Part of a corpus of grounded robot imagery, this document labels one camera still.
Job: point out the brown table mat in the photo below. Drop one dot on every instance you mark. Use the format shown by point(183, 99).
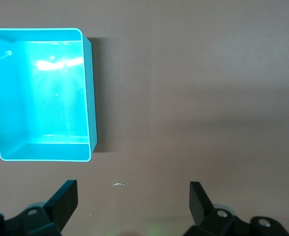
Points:
point(196, 98)

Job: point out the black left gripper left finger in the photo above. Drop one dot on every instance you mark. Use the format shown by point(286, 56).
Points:
point(60, 204)

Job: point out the small shiny scrap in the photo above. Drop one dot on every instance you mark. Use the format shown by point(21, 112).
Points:
point(118, 184)

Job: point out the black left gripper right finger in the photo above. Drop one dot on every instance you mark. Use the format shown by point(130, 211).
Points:
point(201, 209)

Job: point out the teal plastic bin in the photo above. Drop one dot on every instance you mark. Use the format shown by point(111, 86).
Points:
point(48, 98)

